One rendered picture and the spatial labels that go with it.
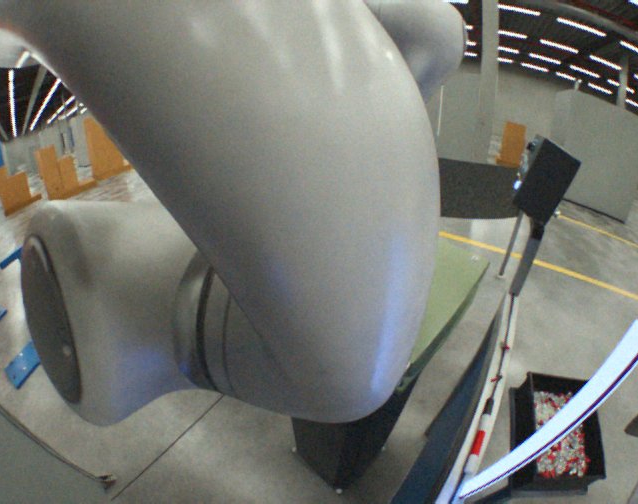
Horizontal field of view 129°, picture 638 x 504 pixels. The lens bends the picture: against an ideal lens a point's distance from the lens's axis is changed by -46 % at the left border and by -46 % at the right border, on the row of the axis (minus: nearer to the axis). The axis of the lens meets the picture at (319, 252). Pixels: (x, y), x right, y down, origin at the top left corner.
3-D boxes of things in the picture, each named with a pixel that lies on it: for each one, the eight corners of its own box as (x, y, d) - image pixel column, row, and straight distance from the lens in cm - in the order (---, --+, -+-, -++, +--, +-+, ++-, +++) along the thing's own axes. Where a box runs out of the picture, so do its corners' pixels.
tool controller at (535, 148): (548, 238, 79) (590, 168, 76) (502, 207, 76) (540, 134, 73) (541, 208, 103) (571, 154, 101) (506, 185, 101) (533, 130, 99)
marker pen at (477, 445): (474, 472, 46) (496, 398, 53) (465, 469, 45) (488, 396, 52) (470, 475, 47) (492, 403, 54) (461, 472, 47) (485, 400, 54)
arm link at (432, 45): (350, 142, 51) (350, 10, 53) (457, 157, 48) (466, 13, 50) (320, 155, 40) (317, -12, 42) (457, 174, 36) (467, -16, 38)
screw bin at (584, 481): (581, 492, 65) (607, 477, 60) (509, 493, 55) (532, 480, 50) (572, 398, 73) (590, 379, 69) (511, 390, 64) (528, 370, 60)
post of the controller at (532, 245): (517, 297, 80) (545, 229, 72) (507, 293, 80) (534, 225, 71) (518, 291, 83) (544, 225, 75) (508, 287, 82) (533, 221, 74)
